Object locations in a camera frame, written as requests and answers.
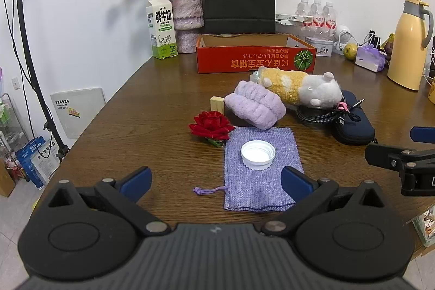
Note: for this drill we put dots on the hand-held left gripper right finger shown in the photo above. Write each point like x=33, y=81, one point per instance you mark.
x=296, y=186

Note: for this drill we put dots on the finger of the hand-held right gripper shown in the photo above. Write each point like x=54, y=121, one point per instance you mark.
x=384, y=155
x=423, y=134

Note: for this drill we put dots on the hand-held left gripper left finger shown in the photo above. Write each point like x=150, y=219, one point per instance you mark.
x=137, y=182

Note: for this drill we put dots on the navy zip case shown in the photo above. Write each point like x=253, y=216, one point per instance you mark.
x=356, y=132

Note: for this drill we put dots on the white plastic lid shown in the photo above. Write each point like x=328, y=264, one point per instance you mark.
x=258, y=154

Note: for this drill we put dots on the purple fuzzy towel roll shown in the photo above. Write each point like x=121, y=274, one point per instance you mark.
x=255, y=103

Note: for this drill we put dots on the red artificial rose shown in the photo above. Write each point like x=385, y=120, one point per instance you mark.
x=212, y=123

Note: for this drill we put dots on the yellow grey plush hamster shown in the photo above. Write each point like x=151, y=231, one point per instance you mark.
x=316, y=89

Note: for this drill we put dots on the small wooden block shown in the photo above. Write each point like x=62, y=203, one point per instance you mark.
x=216, y=103

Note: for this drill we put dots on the orange cardboard box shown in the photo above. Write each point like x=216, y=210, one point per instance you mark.
x=217, y=60

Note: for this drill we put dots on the green white printed carton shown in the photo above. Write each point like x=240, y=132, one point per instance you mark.
x=424, y=225

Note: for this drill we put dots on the black lamp stand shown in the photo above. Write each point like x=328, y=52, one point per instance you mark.
x=63, y=151

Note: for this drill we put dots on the yellow thermos jug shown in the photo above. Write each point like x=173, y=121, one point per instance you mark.
x=406, y=48

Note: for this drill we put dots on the purple tissue pack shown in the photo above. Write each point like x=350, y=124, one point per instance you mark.
x=368, y=60

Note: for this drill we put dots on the white printed bag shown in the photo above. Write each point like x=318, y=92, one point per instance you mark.
x=47, y=164

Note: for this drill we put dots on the white leaning board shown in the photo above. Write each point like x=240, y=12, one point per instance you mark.
x=78, y=99

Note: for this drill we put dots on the green apple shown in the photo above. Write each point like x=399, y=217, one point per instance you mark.
x=350, y=51

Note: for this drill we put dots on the blue printed bag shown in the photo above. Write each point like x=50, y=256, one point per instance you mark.
x=29, y=161

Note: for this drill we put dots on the pale floral tin box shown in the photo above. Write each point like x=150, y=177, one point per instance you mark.
x=319, y=47

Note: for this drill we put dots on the brown cardboard carton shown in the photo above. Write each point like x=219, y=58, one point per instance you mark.
x=6, y=178

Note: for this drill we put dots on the white green milk carton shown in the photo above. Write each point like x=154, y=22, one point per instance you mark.
x=163, y=35

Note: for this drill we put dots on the clear water bottle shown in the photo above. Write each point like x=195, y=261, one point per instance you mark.
x=329, y=16
x=302, y=9
x=316, y=13

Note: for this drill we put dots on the flat white carton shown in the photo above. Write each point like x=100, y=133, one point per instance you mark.
x=292, y=18

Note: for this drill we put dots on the pink textured vase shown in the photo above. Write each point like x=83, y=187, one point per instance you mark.
x=187, y=11

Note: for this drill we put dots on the white wall outlet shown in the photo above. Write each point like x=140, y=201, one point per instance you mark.
x=15, y=82

